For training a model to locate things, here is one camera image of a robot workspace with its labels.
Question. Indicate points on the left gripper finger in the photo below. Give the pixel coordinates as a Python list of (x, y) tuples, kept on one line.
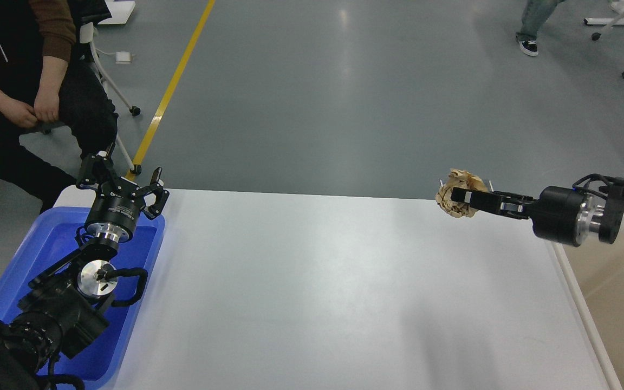
[(152, 198), (97, 174)]

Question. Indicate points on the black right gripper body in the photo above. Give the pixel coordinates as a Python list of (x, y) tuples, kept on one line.
[(565, 216)]

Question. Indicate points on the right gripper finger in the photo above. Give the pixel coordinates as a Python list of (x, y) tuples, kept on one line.
[(483, 201), (512, 198)]

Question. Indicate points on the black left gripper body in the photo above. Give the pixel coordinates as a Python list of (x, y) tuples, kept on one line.
[(114, 213)]

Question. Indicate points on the brown paper ball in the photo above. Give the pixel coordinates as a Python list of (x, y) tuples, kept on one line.
[(459, 179)]

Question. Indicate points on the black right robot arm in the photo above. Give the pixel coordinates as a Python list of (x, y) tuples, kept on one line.
[(610, 191)]

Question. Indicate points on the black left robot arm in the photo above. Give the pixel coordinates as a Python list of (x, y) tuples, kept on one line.
[(65, 310)]

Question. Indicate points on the blue plastic bin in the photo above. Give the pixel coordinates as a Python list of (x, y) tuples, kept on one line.
[(52, 237)]

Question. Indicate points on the white power adapter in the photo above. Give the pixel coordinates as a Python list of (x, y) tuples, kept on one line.
[(123, 57)]

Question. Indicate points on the beige plastic bin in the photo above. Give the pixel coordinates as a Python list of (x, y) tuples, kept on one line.
[(595, 274)]

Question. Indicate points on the seated person in black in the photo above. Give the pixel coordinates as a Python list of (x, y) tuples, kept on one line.
[(45, 80)]

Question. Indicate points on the white rolling chair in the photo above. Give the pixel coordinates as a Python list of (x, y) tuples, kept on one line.
[(109, 81)]

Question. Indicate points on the walking person in jeans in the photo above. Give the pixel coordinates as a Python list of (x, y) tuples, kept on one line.
[(535, 14)]

